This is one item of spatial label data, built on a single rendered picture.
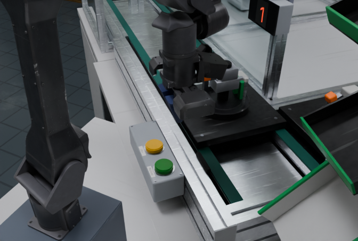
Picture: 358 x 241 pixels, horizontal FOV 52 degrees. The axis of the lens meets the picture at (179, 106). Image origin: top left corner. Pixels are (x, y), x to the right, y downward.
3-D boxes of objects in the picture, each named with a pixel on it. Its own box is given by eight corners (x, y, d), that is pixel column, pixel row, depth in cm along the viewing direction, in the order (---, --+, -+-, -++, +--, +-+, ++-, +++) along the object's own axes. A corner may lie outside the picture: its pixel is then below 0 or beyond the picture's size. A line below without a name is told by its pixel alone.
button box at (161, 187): (154, 203, 79) (152, 183, 75) (130, 143, 95) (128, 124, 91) (184, 194, 81) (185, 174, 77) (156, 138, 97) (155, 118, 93)
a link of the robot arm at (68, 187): (48, 219, 49) (38, 185, 45) (15, 185, 54) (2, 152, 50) (89, 191, 53) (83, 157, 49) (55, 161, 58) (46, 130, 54)
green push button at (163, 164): (157, 180, 77) (157, 173, 76) (152, 167, 80) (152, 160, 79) (176, 175, 78) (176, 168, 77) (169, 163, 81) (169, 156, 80)
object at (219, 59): (197, 59, 61) (233, 50, 63) (180, 41, 67) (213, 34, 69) (197, 89, 65) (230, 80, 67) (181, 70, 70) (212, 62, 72)
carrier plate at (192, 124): (197, 149, 86) (197, 142, 84) (164, 96, 104) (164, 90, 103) (285, 127, 92) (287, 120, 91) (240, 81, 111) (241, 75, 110)
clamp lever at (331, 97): (332, 122, 86) (329, 99, 82) (327, 117, 88) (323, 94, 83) (345, 114, 87) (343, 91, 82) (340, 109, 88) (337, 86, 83)
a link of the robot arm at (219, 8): (190, -14, 53) (238, -30, 60) (151, -25, 57) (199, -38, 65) (189, 57, 59) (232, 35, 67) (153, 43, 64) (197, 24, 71)
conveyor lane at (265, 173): (229, 235, 77) (233, 202, 71) (131, 60, 142) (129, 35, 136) (340, 198, 85) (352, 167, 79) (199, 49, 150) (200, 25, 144)
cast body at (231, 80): (216, 93, 91) (217, 68, 87) (209, 84, 95) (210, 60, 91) (246, 87, 94) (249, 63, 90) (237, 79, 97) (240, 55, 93)
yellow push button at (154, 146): (148, 158, 83) (148, 151, 82) (143, 147, 86) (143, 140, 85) (165, 154, 84) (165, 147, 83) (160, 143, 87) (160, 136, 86)
